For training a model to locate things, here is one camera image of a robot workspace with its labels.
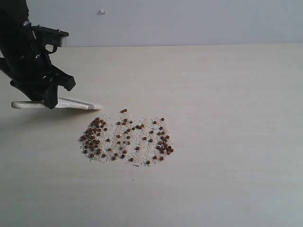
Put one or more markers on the pile of rice and beans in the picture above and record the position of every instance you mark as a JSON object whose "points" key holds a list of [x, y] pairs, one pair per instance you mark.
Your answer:
{"points": [[142, 142]]}

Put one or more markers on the small white wall clip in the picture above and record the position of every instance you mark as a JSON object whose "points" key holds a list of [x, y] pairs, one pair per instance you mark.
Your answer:
{"points": [[102, 12]]}

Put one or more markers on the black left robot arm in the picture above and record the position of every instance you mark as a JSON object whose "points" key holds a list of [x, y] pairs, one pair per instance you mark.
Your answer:
{"points": [[16, 11]]}

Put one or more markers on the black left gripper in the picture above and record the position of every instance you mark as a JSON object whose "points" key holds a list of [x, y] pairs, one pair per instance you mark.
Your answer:
{"points": [[29, 66]]}

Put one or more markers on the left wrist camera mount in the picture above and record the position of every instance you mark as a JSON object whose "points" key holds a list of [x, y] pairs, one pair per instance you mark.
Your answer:
{"points": [[49, 39]]}

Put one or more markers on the white wooden paint brush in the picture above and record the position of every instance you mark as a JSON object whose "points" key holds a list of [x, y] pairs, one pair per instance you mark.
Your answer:
{"points": [[63, 103]]}

